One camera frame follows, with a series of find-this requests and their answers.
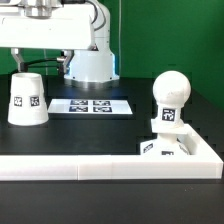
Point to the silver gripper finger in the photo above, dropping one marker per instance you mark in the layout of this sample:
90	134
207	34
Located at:
66	58
17	55

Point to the white lamp shade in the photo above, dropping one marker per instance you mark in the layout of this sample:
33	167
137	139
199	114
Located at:
27	106

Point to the white lamp bulb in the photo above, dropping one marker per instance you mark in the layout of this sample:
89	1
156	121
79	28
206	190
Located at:
171	90

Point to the white marker sheet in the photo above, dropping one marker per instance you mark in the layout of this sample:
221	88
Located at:
87	106

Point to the white L-shaped fence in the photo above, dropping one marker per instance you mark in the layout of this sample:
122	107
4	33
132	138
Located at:
201	163

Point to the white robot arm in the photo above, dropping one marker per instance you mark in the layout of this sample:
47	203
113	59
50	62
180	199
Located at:
89	68

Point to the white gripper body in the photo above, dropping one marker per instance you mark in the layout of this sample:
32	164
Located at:
69	27

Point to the white lamp base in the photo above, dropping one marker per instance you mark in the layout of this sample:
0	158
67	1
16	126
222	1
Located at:
166	143

